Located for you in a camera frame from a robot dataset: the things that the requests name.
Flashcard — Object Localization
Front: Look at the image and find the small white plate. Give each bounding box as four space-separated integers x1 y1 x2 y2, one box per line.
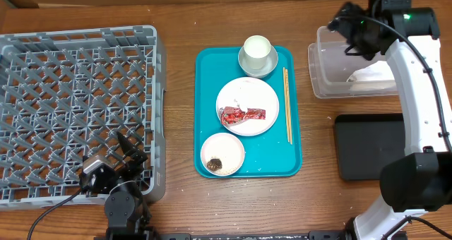
200 133 245 177

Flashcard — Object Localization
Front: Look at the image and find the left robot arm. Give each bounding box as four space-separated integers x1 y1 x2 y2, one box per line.
80 132 155 240

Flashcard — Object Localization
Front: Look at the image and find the wooden chopstick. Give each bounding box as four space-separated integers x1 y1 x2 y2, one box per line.
282 67 292 144
283 67 293 145

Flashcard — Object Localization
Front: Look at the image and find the grey ceramic bowl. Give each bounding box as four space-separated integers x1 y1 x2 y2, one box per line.
238 46 278 78

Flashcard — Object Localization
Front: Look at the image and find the red snack wrapper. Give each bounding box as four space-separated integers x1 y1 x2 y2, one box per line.
220 107 266 126

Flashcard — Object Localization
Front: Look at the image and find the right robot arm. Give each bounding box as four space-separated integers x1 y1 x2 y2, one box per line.
328 0 451 239

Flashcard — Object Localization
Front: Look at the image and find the large white tissue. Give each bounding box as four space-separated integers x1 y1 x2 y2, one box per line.
347 61 394 82

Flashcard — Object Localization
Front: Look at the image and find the black plastic tray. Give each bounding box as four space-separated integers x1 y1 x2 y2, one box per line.
333 113 405 181

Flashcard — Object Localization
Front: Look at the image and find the brown food scrap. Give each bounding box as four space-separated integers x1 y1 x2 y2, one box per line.
206 158 222 172

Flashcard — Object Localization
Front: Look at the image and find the small torn white tissue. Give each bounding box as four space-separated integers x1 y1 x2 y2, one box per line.
234 98 248 112

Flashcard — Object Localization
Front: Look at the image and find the grey plastic dish rack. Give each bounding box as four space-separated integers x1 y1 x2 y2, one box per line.
1 25 167 211

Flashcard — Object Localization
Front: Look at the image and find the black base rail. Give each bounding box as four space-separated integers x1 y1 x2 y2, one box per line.
154 230 347 240

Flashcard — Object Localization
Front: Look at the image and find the clear plastic bin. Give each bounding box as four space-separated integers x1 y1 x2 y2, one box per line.
308 26 398 99

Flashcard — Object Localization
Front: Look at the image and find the white paper cup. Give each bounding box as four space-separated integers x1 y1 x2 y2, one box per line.
243 35 271 69

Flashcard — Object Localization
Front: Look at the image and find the wooden chopstick left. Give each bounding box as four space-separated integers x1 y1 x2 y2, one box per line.
282 67 292 144

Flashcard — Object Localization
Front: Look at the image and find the teal plastic serving tray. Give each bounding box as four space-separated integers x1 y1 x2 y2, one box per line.
194 46 302 179

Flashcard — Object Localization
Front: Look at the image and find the wooden chopstick right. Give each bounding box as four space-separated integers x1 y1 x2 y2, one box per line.
283 67 293 145

